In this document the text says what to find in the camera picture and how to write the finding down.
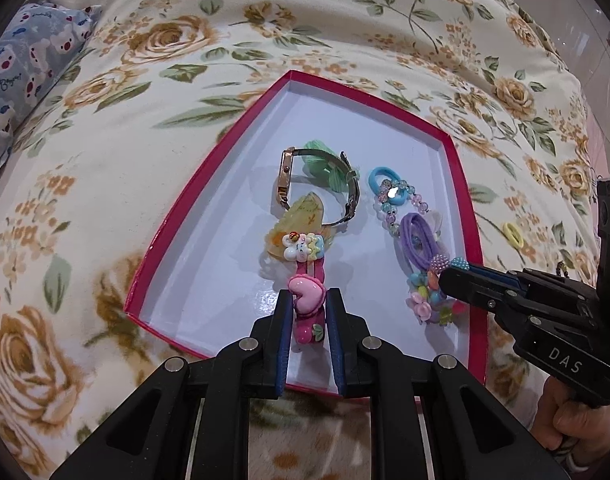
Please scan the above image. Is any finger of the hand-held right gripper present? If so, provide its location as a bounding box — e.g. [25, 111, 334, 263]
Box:
[468, 265, 600, 298]
[437, 264, 530, 332]

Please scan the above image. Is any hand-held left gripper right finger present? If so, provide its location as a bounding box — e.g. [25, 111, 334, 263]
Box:
[325, 287, 571, 480]

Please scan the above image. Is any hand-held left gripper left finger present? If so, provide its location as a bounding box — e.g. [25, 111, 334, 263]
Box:
[50, 287, 296, 480]

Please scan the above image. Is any colourful chunky bead bracelet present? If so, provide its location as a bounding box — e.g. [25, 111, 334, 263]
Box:
[405, 254, 468, 326]

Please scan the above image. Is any pink cartoon hair clip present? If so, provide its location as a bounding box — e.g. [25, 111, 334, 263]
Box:
[280, 232, 331, 346]

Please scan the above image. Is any purple hair tie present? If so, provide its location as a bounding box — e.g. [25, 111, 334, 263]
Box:
[397, 211, 448, 273]

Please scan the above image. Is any pastel crystal bead bracelet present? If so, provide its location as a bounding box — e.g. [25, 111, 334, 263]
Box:
[374, 180, 436, 236]

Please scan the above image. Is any red shallow box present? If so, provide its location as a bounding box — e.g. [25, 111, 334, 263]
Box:
[124, 70, 488, 401]

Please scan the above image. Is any yellow translucent hair claw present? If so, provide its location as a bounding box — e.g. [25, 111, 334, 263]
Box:
[262, 192, 338, 266]

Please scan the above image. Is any blue hair tie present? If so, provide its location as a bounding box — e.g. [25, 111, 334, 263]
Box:
[367, 165, 411, 206]

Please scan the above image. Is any metal band wristwatch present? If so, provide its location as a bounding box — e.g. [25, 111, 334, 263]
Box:
[275, 147, 361, 226]

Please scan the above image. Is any green hair claw clip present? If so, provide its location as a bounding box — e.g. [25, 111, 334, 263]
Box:
[302, 139, 361, 193]

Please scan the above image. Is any person's right hand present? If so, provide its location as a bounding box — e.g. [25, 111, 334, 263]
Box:
[530, 375, 610, 473]

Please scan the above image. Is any floral blanket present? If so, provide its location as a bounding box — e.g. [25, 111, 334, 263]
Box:
[0, 0, 606, 480]

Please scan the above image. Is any blue bear print pillow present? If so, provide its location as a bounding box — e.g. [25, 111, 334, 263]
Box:
[0, 2, 103, 211]

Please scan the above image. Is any yellow hair tie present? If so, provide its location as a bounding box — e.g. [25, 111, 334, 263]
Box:
[502, 221, 525, 247]

